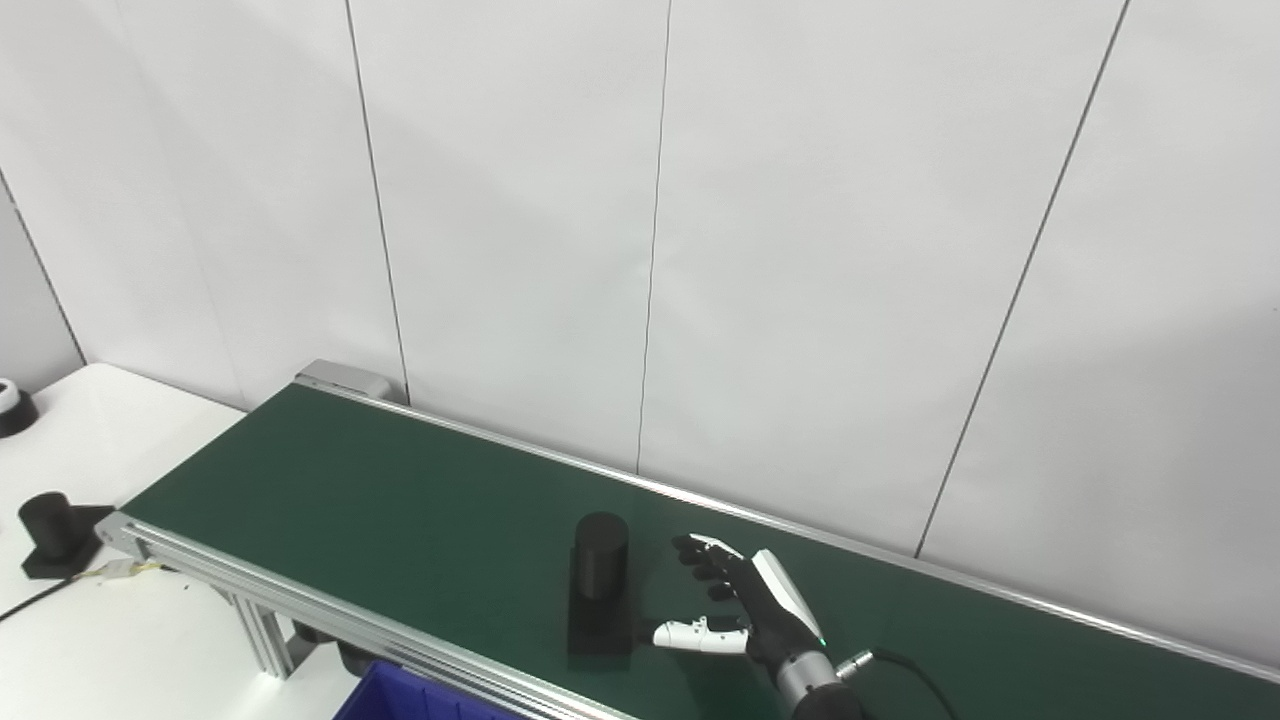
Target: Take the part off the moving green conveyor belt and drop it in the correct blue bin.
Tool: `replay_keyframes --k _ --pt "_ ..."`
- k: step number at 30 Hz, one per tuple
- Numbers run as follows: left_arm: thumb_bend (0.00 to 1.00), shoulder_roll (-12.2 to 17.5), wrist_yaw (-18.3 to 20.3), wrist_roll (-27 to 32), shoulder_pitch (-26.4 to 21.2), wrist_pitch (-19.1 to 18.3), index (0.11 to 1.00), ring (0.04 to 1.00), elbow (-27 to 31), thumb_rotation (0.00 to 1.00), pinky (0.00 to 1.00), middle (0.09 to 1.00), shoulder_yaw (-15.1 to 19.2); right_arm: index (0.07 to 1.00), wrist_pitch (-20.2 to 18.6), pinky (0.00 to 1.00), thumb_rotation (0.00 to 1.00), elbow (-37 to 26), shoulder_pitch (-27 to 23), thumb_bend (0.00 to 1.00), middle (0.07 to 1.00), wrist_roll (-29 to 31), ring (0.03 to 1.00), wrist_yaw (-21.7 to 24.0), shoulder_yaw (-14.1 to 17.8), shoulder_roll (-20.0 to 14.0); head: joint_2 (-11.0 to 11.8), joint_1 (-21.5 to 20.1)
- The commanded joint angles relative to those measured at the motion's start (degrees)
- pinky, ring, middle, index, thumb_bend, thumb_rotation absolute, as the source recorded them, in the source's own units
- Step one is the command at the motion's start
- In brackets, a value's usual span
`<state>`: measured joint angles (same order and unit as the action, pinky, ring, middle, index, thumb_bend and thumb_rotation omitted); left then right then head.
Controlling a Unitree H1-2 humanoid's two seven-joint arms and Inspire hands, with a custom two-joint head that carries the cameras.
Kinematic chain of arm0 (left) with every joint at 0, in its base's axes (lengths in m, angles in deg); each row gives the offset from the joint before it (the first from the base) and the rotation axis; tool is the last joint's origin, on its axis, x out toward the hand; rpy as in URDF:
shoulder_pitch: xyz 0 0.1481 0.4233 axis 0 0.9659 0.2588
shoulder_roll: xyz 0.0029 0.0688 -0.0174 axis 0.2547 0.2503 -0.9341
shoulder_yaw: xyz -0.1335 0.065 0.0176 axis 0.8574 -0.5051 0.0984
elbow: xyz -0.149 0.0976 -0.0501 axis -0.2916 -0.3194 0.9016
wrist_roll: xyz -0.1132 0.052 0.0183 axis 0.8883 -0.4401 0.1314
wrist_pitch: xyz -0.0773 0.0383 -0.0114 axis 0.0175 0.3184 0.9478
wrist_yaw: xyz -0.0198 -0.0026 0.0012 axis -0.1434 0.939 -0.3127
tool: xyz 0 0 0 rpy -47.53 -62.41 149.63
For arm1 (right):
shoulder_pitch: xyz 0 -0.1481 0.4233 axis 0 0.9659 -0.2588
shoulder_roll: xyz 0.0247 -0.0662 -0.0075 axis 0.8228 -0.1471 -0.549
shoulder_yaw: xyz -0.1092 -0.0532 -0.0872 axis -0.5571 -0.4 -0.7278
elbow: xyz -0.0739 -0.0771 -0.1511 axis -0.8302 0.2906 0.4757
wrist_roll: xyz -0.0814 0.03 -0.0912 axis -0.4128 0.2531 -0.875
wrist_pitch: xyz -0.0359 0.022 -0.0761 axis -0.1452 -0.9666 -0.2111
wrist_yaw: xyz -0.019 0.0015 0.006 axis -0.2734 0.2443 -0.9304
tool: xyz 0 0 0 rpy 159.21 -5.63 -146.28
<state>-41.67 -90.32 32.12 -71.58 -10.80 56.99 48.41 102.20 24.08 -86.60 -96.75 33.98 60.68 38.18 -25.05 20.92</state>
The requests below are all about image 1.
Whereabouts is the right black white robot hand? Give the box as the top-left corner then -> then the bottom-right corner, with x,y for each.
652,533 -> 831,674

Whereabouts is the black cylinder part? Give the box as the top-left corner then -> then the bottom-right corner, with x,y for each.
17,491 -> 114,580
567,511 -> 634,657

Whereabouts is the blue plastic bin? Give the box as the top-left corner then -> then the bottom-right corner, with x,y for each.
333,660 -> 523,720

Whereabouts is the green conveyor belt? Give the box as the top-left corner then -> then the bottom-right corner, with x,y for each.
97,359 -> 1280,720
120,383 -> 1280,720

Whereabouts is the aluminium conveyor leg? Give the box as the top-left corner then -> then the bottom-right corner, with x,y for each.
213,588 -> 298,682

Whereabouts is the black white round object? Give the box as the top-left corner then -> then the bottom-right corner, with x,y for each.
0,377 -> 40,440

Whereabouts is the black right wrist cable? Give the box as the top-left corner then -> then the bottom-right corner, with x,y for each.
836,647 -> 963,720

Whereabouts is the black cable with pale connector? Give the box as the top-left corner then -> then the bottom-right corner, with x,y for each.
0,559 -> 163,623

